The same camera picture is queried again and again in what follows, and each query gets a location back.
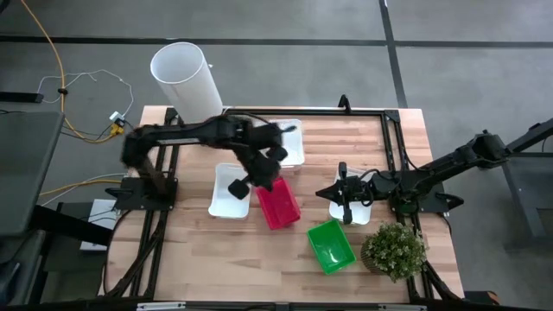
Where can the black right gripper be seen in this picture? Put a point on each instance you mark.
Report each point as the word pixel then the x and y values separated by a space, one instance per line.
pixel 358 189

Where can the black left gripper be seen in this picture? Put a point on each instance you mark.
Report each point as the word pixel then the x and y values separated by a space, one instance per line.
pixel 263 170

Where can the red plastic basket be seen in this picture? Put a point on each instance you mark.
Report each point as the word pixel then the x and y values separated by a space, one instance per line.
pixel 281 207

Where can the white plastic bin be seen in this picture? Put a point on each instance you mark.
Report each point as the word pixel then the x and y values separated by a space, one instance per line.
pixel 224 207
pixel 362 213
pixel 294 147

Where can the green plastic basket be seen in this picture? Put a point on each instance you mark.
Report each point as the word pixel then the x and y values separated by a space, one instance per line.
pixel 330 246

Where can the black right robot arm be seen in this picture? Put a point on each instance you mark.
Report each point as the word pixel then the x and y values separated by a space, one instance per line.
pixel 453 162

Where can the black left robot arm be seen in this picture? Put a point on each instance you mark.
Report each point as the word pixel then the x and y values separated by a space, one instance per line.
pixel 194 129

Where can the small green potted plant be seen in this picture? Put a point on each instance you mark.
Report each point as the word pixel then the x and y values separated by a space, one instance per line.
pixel 395 250

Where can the black table clamp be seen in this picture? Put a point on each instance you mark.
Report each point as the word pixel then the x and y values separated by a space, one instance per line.
pixel 344 103

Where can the white cylinder tube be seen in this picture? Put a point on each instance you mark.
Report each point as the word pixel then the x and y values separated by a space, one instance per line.
pixel 186 82

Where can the yellow plug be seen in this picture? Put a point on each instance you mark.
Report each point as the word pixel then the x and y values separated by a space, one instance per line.
pixel 116 128

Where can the white power adapter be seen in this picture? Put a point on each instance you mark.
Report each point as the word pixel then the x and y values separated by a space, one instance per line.
pixel 116 116

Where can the white box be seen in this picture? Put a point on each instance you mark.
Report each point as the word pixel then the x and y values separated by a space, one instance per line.
pixel 101 224

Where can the grey desk top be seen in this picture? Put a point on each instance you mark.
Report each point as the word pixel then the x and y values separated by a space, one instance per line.
pixel 26 173

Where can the black aluminium table frame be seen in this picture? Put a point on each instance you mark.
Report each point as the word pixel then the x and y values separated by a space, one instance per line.
pixel 324 112

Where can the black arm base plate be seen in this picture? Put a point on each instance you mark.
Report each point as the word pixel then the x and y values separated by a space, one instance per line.
pixel 436 203
pixel 129 196

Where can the silver metal bracket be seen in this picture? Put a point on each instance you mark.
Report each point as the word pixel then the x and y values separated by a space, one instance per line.
pixel 160 306
pixel 402 307

